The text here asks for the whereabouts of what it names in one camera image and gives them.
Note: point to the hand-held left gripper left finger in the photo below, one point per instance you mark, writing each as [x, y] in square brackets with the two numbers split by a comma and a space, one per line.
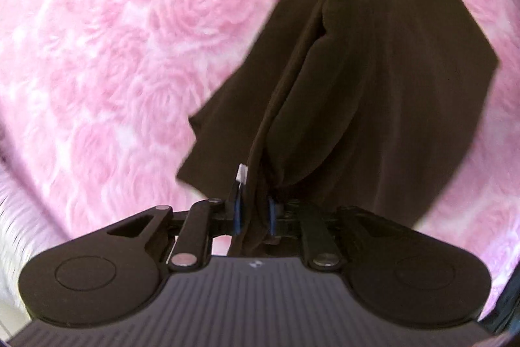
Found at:
[238, 213]

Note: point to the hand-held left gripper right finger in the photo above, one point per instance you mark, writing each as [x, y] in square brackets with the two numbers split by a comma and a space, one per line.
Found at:
[271, 214]

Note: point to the dark brown shirt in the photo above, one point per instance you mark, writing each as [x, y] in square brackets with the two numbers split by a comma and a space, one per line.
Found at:
[357, 87]

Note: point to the pink rose blanket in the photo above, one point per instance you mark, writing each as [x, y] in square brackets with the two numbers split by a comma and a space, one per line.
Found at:
[122, 66]

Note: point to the white striped quilt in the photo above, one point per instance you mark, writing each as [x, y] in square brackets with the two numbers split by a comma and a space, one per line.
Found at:
[20, 249]

